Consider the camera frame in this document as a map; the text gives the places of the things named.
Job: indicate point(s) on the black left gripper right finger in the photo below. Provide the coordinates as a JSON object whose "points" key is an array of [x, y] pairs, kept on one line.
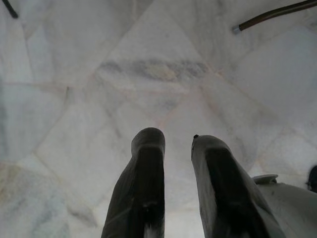
{"points": [[223, 188]]}

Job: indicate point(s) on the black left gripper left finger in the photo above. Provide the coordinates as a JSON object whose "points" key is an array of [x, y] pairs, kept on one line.
{"points": [[138, 188]]}

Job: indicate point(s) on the black robot foot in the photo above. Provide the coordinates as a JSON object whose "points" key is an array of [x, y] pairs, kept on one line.
{"points": [[312, 178]]}

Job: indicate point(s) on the brown chair leg silver cap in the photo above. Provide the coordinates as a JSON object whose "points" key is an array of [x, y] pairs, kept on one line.
{"points": [[272, 13]]}

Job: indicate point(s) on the thin black furniture leg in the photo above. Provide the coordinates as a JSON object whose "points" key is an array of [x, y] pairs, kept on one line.
{"points": [[10, 8]]}

